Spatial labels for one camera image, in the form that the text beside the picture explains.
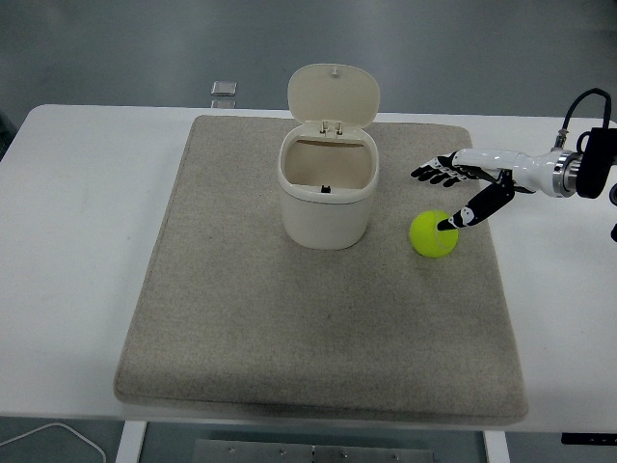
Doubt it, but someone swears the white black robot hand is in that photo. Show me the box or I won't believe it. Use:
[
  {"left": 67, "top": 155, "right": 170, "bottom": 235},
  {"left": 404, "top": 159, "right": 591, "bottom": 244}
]
[{"left": 410, "top": 148, "right": 555, "bottom": 233}]

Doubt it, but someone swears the yellow-green tennis ball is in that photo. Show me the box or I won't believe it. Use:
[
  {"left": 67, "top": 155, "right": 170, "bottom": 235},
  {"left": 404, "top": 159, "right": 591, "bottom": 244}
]
[{"left": 409, "top": 210, "right": 460, "bottom": 259}]

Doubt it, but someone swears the cream lidded plastic bin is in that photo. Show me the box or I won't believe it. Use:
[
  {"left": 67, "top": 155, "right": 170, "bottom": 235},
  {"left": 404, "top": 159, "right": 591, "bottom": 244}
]
[{"left": 276, "top": 63, "right": 381, "bottom": 251}]

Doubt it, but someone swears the beige fabric mat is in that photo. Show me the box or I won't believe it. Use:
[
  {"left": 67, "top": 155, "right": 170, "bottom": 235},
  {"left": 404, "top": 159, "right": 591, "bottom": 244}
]
[{"left": 113, "top": 114, "right": 529, "bottom": 426}]

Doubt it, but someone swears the black table control panel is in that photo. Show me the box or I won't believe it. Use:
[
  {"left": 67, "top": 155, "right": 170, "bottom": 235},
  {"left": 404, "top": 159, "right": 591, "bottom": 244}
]
[{"left": 561, "top": 433, "right": 617, "bottom": 446}]

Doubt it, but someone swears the white table leg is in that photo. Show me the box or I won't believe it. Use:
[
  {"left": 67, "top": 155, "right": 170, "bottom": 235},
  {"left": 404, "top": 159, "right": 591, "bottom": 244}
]
[
  {"left": 116, "top": 421, "right": 148, "bottom": 463},
  {"left": 481, "top": 428, "right": 510, "bottom": 463}
]

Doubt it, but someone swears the grey metal plate with screws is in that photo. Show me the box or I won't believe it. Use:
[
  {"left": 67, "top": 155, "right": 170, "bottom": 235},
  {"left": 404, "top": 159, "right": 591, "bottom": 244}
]
[{"left": 193, "top": 438, "right": 434, "bottom": 463}]

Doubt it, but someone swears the white cable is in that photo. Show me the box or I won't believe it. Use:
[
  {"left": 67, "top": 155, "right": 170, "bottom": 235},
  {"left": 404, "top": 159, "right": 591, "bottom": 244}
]
[{"left": 0, "top": 422, "right": 106, "bottom": 463}]

